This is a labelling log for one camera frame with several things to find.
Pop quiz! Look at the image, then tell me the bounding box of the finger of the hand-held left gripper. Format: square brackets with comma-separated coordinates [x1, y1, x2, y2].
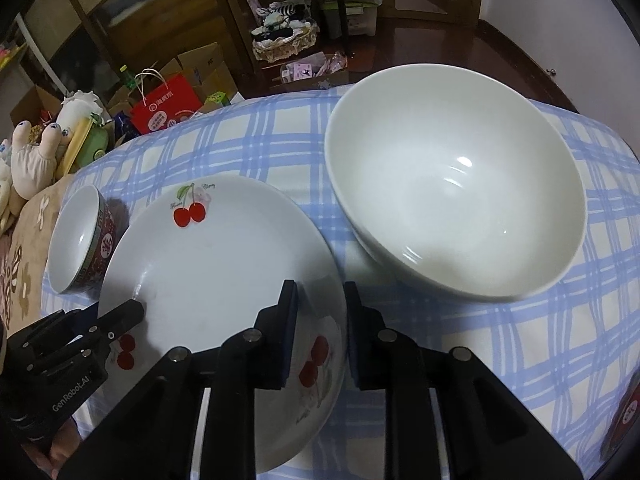
[97, 299, 146, 348]

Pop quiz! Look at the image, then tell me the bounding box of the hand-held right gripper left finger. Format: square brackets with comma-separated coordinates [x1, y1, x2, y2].
[60, 279, 301, 480]

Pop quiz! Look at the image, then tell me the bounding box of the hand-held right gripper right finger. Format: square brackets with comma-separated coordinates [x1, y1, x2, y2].
[344, 281, 583, 480]

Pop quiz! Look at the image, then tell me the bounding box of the white cherry print plate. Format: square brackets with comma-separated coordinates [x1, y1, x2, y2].
[97, 175, 349, 476]

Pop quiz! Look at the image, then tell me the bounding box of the small red patterned bowl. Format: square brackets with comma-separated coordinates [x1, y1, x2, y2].
[600, 385, 640, 461]

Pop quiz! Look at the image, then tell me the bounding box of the person's left hand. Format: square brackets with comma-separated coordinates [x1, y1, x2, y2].
[27, 420, 78, 476]

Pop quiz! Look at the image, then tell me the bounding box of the yellow green bag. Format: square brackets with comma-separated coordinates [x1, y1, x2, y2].
[55, 115, 108, 178]

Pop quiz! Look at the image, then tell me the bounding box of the white haired plush doll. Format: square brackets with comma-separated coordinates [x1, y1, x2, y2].
[0, 90, 111, 211]

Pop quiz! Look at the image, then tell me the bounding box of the blue plaid cloth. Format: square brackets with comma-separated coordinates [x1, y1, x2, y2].
[42, 85, 640, 480]

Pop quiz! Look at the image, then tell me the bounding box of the red paper bag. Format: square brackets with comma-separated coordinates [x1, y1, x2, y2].
[131, 69, 203, 135]

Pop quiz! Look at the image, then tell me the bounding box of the open cardboard box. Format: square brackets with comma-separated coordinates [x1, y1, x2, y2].
[10, 85, 63, 126]

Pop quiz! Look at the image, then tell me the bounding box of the low box of pink packets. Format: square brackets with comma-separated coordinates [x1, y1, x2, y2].
[277, 52, 348, 86]

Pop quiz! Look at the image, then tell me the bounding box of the lace trimmed basket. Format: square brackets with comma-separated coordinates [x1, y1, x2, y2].
[251, 2, 320, 63]

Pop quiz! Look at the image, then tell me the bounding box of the wooden wardrobe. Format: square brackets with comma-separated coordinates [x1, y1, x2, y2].
[0, 0, 281, 126]

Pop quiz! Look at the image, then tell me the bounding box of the clear plastic storage box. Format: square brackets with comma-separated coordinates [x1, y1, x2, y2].
[320, 0, 383, 38]

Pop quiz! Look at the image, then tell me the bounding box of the small folding table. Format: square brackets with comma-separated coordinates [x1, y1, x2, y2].
[265, 0, 363, 56]

